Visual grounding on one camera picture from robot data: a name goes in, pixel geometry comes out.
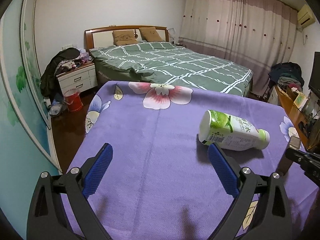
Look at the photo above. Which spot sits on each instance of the red bucket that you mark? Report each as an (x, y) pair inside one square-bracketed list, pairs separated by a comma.
[(72, 100)]

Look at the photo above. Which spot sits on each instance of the dark clothes pile on nightstand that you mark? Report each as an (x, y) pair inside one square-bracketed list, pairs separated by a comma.
[(49, 84)]

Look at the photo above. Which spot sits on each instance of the purple floral tablecloth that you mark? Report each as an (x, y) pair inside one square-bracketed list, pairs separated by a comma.
[(160, 183)]

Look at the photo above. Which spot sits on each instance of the white nightstand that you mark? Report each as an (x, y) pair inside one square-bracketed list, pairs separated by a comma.
[(82, 78)]

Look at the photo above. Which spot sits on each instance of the wooden headboard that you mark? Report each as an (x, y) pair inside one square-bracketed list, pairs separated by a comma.
[(102, 37)]

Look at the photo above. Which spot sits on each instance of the sliding wardrobe door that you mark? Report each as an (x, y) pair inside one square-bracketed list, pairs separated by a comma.
[(27, 146)]

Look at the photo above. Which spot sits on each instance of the bed with green plaid quilt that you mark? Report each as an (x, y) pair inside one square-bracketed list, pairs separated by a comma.
[(164, 63)]

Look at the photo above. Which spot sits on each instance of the wooden desk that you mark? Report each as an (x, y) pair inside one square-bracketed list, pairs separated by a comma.
[(293, 113)]

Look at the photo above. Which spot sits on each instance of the brown pillow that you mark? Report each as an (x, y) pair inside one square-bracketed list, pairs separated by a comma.
[(150, 34), (124, 37)]

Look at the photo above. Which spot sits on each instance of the black television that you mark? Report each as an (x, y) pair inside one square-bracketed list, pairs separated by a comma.
[(314, 83)]

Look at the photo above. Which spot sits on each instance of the pink white curtain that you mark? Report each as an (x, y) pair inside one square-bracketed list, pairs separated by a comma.
[(256, 34)]

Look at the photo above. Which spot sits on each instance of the beige air conditioner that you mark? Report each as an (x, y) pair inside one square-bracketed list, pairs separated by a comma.
[(305, 16)]

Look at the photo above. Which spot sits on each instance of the clothes pile on desk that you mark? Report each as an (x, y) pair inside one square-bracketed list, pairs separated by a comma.
[(287, 73)]

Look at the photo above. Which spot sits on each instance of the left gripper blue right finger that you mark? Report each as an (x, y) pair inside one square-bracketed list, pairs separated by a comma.
[(224, 170)]

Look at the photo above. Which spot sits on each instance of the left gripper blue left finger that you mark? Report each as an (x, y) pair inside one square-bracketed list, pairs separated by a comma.
[(94, 169)]

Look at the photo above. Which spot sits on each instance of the left brown pillow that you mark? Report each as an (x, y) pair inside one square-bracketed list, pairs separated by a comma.
[(124, 37)]

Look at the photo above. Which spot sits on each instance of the right brown pillow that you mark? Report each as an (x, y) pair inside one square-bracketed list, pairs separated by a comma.
[(150, 34)]

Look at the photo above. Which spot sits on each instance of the green white drink bottle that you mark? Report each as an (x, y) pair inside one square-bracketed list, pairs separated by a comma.
[(231, 132)]

